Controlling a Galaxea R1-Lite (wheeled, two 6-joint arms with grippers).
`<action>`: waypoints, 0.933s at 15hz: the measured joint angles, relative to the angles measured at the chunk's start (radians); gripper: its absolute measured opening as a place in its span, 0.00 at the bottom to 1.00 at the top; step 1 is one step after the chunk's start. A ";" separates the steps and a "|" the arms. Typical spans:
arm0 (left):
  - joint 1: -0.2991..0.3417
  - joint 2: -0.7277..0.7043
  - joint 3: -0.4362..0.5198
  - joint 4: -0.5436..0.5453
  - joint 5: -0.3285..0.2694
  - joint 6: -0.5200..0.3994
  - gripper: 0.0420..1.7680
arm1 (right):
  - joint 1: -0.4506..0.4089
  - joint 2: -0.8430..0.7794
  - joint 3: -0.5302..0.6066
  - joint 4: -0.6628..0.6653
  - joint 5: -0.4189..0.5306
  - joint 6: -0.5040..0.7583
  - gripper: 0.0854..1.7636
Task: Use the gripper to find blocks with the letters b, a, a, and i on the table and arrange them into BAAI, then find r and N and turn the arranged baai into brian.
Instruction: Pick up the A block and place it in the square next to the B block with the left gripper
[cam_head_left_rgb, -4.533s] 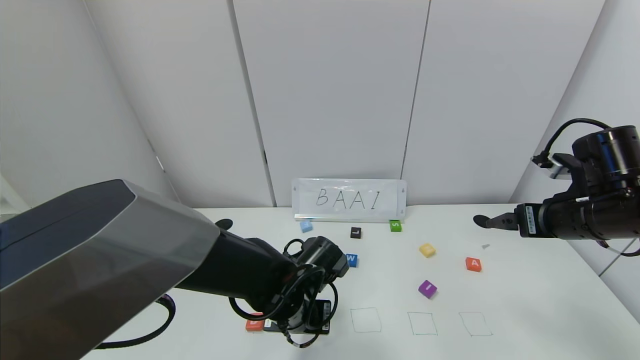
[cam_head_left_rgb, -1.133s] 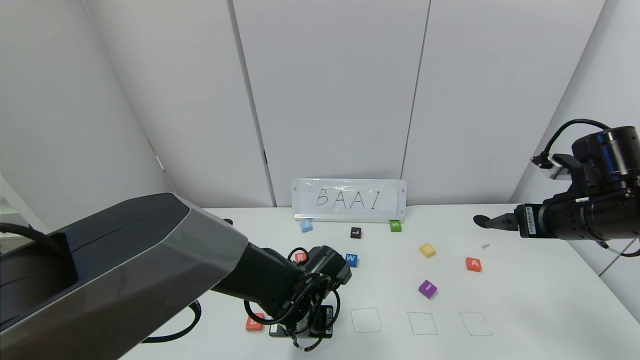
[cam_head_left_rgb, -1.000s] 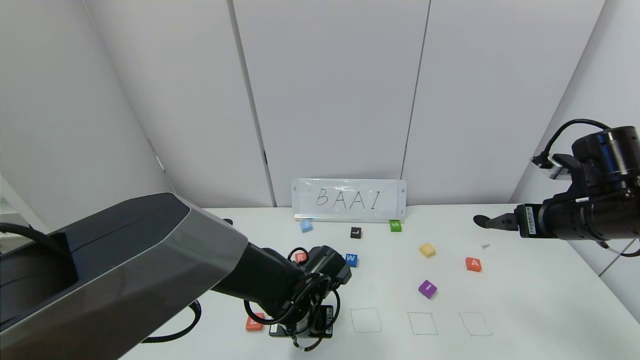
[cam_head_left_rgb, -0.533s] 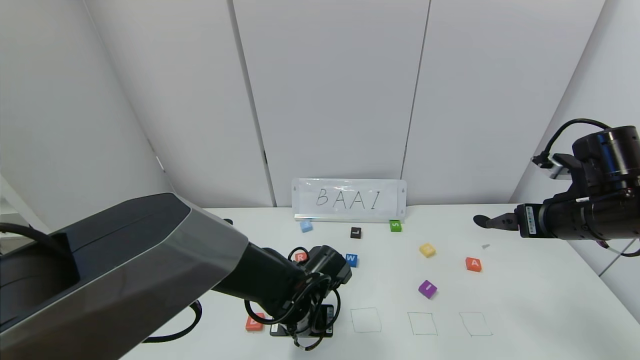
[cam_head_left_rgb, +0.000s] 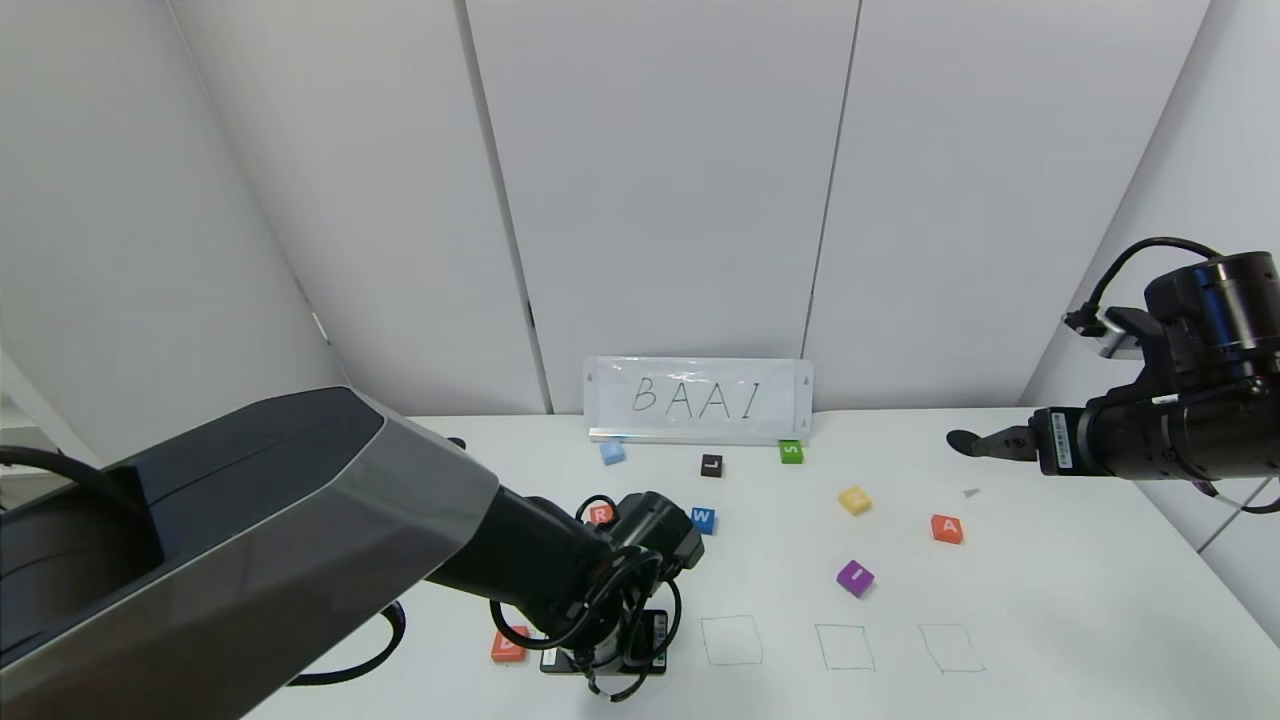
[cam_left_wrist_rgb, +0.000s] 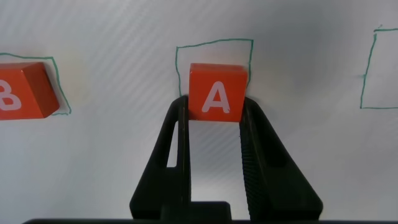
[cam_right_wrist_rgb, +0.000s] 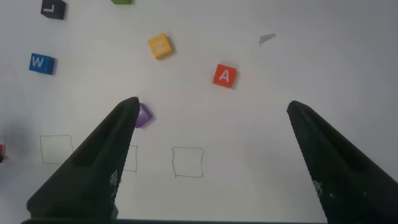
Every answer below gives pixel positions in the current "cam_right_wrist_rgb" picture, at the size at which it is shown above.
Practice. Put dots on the blue letter W block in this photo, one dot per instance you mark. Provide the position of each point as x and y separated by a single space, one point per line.
42 63

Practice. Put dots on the purple letter I block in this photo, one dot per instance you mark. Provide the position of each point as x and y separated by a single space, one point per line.
144 115

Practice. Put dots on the yellow letter Z block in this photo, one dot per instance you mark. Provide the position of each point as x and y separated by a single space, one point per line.
160 46

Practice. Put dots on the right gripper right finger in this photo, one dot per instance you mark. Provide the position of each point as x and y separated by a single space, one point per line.
351 180

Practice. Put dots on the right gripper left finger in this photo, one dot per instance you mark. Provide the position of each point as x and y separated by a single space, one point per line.
90 180

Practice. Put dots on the orange letter A block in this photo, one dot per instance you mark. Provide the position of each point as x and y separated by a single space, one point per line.
1 152
224 76

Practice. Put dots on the green letter S block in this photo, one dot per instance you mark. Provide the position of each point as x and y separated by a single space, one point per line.
121 1

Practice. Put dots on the black letter L block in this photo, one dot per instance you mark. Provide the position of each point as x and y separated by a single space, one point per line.
53 8

